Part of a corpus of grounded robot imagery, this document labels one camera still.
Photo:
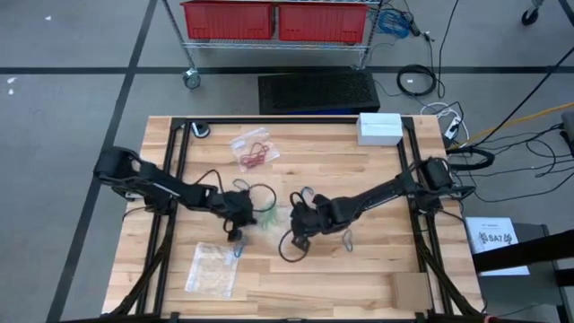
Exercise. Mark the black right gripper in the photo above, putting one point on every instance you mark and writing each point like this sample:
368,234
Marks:
323,217

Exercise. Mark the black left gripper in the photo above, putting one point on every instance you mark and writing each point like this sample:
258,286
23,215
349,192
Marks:
235,208

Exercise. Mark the green rubber band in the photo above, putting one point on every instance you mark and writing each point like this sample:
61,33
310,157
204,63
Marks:
269,220

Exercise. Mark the clear plastic zip bag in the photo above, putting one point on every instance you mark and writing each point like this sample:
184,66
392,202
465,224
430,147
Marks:
213,269
269,134
271,220

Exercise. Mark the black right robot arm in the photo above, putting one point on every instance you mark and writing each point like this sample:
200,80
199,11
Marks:
394,188

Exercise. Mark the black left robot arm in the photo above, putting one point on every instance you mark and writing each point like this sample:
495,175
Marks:
148,179

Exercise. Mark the white cardboard box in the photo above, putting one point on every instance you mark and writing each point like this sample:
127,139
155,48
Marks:
379,130

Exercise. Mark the black perforated mat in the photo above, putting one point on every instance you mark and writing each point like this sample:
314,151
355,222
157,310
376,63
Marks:
318,92

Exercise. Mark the brown cardboard box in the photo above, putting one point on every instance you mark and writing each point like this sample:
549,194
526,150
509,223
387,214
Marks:
410,291

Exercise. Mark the white power strip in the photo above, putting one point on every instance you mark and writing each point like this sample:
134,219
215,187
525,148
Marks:
453,128

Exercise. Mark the white printed paper sheet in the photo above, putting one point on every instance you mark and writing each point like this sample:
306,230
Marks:
493,242

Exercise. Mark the red plastic storage bin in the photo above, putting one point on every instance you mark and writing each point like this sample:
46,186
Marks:
228,20
323,22

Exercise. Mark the black beam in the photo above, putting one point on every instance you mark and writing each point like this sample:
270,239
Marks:
524,251

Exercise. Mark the grey cabinet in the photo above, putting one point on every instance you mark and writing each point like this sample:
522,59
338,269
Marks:
515,296

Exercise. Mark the black aluminium table frame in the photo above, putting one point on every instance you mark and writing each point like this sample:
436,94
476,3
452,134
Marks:
291,120

